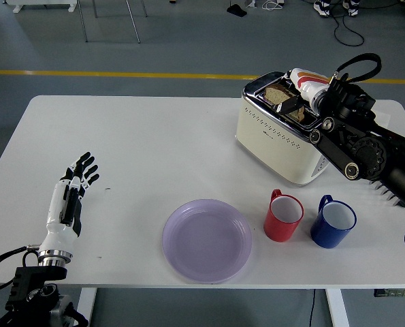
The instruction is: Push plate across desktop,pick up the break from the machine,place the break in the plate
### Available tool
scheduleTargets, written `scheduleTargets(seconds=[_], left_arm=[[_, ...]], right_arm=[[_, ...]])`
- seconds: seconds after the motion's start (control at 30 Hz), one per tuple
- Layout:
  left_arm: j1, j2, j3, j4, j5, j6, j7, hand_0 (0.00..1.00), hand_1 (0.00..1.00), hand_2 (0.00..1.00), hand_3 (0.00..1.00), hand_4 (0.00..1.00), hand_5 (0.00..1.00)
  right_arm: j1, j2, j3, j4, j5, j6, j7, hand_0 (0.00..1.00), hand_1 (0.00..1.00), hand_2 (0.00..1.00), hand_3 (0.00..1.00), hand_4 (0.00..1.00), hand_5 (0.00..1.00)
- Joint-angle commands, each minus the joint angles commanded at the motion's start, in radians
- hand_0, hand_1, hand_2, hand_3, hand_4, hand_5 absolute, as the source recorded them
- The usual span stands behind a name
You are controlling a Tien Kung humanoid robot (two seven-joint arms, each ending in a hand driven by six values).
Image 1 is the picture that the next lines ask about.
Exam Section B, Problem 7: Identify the red enamel mug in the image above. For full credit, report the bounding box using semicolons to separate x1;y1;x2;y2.
263;189;305;243

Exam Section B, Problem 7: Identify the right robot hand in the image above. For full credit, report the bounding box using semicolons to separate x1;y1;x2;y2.
271;67;331;116

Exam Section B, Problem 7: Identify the blue enamel mug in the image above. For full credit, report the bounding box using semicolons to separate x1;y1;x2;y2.
310;194;357;249

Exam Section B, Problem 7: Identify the white table leg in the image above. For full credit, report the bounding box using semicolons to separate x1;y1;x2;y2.
73;287;98;327
325;288;351;327

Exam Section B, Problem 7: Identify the white furniture base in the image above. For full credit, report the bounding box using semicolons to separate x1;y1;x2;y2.
4;0;78;14

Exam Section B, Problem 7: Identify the black table control panel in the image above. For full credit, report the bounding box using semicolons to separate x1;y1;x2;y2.
374;288;405;298

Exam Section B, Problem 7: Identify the cream chrome toaster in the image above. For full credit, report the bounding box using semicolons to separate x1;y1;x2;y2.
235;70;333;187

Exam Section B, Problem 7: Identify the person's black white shoe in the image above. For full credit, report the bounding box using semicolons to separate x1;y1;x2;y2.
342;0;359;19
313;0;331;17

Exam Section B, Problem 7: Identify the black cable under table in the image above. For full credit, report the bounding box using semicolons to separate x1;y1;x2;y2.
308;288;317;327

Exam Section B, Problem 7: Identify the grey metal chair frame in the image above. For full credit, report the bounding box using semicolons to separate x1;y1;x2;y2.
76;0;148;44

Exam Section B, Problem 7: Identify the black floor cable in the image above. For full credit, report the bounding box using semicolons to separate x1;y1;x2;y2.
334;10;366;47

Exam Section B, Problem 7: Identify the silver metal toast rack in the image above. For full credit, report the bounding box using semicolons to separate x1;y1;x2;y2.
368;179;405;208

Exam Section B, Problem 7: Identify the brown bread slice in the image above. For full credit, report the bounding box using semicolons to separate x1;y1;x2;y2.
263;84;306;122

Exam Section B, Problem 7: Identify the purple plastic plate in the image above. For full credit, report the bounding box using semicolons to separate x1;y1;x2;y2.
161;199;253;285

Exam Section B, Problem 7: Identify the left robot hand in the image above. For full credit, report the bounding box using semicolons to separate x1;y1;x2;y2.
37;151;100;255

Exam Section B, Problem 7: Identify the black floor pedal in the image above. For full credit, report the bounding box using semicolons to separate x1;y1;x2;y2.
226;0;248;16

